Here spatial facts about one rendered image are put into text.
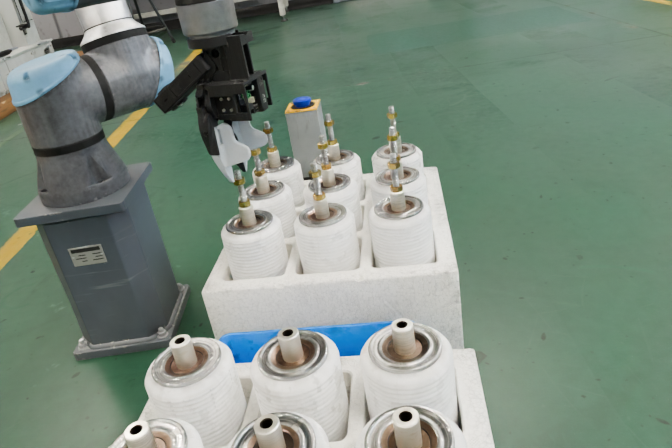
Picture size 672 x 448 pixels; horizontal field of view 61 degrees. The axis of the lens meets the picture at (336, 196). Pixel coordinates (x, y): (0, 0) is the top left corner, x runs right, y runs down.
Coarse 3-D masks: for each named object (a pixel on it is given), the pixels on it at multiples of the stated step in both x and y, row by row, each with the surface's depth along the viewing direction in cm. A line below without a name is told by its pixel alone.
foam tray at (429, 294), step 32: (448, 224) 95; (224, 256) 96; (288, 256) 98; (448, 256) 86; (224, 288) 87; (256, 288) 86; (288, 288) 86; (320, 288) 85; (352, 288) 85; (384, 288) 84; (416, 288) 84; (448, 288) 84; (224, 320) 89; (256, 320) 89; (288, 320) 88; (320, 320) 88; (352, 320) 87; (384, 320) 87; (416, 320) 86; (448, 320) 86
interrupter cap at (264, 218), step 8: (240, 216) 92; (256, 216) 92; (264, 216) 91; (272, 216) 90; (232, 224) 90; (240, 224) 90; (256, 224) 89; (264, 224) 88; (232, 232) 87; (240, 232) 87; (248, 232) 87
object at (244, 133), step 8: (224, 120) 85; (232, 128) 84; (240, 128) 86; (248, 128) 85; (240, 136) 86; (248, 136) 86; (256, 136) 86; (264, 136) 85; (248, 144) 87; (256, 144) 86; (264, 144) 86; (240, 168) 88
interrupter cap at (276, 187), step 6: (270, 180) 104; (276, 180) 103; (252, 186) 103; (270, 186) 102; (276, 186) 101; (282, 186) 100; (246, 192) 101; (252, 192) 101; (270, 192) 99; (276, 192) 98; (252, 198) 98; (258, 198) 97; (264, 198) 97
